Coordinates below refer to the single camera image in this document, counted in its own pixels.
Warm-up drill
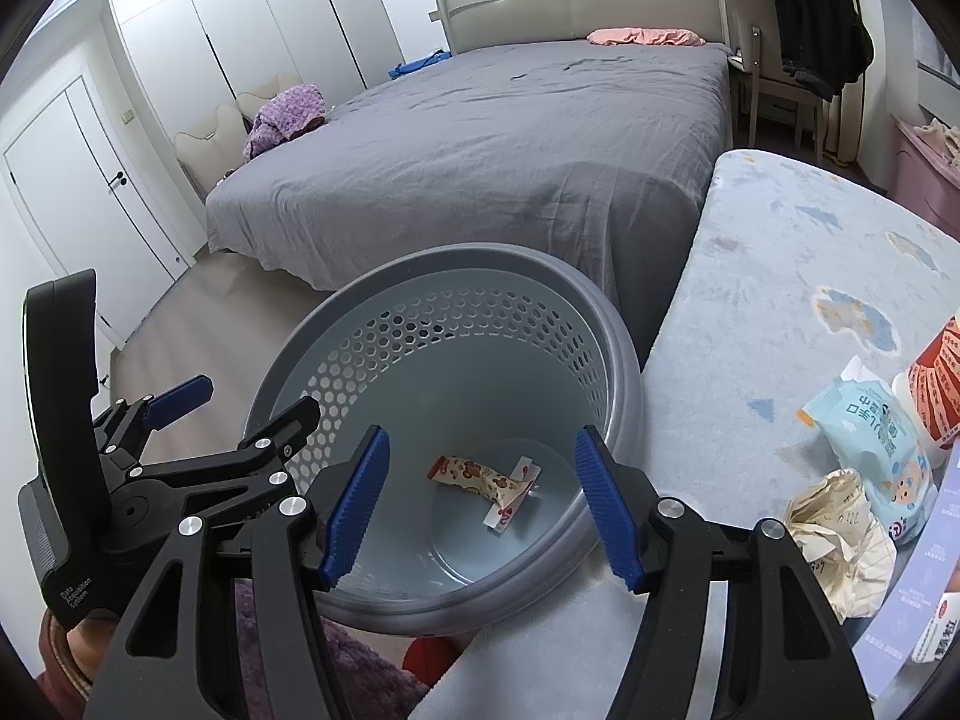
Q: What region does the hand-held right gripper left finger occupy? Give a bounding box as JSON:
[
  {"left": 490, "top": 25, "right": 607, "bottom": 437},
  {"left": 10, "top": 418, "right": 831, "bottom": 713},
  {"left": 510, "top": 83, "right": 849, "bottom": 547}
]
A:
[{"left": 82, "top": 424, "right": 392, "bottom": 720}]

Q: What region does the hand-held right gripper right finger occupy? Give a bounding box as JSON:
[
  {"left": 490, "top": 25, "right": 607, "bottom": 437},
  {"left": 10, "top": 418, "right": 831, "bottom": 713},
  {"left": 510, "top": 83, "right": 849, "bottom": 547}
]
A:
[{"left": 574, "top": 424, "right": 875, "bottom": 720}]

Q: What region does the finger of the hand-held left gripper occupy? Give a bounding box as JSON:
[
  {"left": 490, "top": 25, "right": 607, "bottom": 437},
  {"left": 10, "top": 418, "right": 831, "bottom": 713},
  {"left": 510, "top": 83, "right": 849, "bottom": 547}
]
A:
[
  {"left": 91, "top": 373, "right": 215, "bottom": 477},
  {"left": 126, "top": 394, "right": 323, "bottom": 524}
]

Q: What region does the grey-blue perforated plastic basket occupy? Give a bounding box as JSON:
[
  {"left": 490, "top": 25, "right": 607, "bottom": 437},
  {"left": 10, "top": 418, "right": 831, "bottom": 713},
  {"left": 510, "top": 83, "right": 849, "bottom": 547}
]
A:
[{"left": 241, "top": 244, "right": 646, "bottom": 635}]

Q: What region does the blue wet wipes pack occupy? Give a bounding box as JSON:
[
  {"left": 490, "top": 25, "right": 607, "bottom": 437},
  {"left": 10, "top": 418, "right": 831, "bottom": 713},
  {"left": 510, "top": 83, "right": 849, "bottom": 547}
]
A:
[{"left": 799, "top": 356, "right": 938, "bottom": 547}]

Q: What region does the printed snack wrapper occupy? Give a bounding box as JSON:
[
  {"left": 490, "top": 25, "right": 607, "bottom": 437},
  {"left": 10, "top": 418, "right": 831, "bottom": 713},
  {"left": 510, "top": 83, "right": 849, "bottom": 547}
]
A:
[{"left": 426, "top": 454, "right": 542, "bottom": 533}]

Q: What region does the purple fleece clothing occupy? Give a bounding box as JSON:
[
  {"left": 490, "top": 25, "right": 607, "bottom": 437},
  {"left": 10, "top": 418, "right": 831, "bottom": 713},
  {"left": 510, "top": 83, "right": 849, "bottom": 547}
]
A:
[{"left": 232, "top": 581, "right": 428, "bottom": 720}]

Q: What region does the red item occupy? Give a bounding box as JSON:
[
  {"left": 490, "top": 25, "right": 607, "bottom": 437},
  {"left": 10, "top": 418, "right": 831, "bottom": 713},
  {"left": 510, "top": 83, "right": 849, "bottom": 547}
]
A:
[{"left": 403, "top": 636, "right": 455, "bottom": 687}]

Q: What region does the crumpled paper bag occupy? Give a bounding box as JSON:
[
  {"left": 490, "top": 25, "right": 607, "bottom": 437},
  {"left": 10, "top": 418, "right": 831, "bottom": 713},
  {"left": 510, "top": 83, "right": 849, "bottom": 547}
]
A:
[{"left": 784, "top": 467, "right": 897, "bottom": 620}]

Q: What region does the white door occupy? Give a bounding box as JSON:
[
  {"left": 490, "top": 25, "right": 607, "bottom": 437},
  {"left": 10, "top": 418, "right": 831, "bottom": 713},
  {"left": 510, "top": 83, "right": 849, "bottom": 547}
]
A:
[{"left": 0, "top": 79, "right": 192, "bottom": 286}]

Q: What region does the cream upholstered chair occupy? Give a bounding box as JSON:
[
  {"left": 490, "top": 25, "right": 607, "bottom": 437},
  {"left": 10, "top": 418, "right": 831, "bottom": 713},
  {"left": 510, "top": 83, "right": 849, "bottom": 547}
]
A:
[
  {"left": 174, "top": 105, "right": 252, "bottom": 200},
  {"left": 236, "top": 73, "right": 301, "bottom": 125}
]

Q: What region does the pale blue printed mat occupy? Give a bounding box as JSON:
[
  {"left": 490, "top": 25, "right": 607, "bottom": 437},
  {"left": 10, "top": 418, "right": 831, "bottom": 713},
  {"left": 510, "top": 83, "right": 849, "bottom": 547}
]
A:
[{"left": 427, "top": 148, "right": 960, "bottom": 720}]

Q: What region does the purple knitted blanket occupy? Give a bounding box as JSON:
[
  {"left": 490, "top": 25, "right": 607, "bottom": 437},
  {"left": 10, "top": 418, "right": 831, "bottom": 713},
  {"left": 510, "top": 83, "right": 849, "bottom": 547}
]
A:
[{"left": 245, "top": 82, "right": 329, "bottom": 161}]

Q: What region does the lavender flat carton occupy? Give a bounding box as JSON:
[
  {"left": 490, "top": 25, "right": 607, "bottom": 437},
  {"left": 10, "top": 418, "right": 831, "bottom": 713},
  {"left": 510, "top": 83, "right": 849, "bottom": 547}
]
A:
[{"left": 851, "top": 435, "right": 960, "bottom": 698}]

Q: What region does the grey bed sheet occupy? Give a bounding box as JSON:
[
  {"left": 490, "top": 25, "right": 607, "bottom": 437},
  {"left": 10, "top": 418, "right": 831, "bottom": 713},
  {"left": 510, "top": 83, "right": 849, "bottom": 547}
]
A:
[{"left": 204, "top": 43, "right": 736, "bottom": 361}]

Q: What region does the small white box red label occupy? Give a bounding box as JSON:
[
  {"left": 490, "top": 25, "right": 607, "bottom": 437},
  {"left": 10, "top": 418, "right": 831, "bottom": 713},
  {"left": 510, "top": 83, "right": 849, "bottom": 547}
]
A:
[{"left": 910, "top": 591, "right": 960, "bottom": 665}]

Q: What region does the red paper cup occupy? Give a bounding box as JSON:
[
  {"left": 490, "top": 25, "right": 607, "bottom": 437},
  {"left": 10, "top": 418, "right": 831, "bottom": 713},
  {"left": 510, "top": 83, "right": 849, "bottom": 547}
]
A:
[{"left": 892, "top": 311, "right": 960, "bottom": 470}]

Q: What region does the white wardrobe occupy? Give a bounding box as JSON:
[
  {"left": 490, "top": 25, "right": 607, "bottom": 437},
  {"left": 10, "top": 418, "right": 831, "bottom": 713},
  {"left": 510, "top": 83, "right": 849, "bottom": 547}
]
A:
[{"left": 105, "top": 0, "right": 406, "bottom": 256}]

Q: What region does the blue cloth on bed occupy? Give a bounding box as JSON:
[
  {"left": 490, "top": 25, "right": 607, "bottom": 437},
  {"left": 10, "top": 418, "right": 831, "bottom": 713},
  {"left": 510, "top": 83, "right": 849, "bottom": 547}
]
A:
[{"left": 388, "top": 49, "right": 453, "bottom": 80}]

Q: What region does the pink storage box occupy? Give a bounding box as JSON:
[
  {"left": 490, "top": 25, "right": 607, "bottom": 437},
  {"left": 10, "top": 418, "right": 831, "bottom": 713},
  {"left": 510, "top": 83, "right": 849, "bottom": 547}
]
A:
[{"left": 892, "top": 114, "right": 960, "bottom": 230}]

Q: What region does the pink cloth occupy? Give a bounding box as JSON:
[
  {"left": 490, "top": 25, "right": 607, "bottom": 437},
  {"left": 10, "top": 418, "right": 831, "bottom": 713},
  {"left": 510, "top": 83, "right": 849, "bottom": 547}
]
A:
[{"left": 586, "top": 26, "right": 707, "bottom": 50}]

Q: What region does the beige upholstered bed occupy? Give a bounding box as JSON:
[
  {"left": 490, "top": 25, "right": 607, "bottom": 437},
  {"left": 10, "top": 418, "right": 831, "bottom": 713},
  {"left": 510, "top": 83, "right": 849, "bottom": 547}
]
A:
[{"left": 204, "top": 0, "right": 740, "bottom": 361}]

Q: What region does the beige cloth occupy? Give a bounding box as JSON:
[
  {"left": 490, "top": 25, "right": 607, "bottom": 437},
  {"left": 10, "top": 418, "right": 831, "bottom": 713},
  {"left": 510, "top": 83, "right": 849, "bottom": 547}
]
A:
[{"left": 919, "top": 116, "right": 960, "bottom": 162}]

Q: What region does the beige high-back chair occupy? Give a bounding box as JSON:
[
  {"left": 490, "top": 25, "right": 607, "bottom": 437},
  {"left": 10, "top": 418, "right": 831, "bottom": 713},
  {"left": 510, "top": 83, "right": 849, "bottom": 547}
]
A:
[{"left": 726, "top": 0, "right": 833, "bottom": 155}]

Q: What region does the black jacket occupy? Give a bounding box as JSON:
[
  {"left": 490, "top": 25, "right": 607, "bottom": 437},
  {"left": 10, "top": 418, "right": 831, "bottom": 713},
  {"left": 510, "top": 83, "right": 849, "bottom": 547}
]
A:
[{"left": 754, "top": 0, "right": 875, "bottom": 102}]

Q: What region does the grey window ledge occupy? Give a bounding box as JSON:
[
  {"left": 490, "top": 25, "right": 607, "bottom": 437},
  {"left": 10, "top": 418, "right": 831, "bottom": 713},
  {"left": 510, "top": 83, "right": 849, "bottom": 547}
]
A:
[{"left": 919, "top": 37, "right": 960, "bottom": 85}]

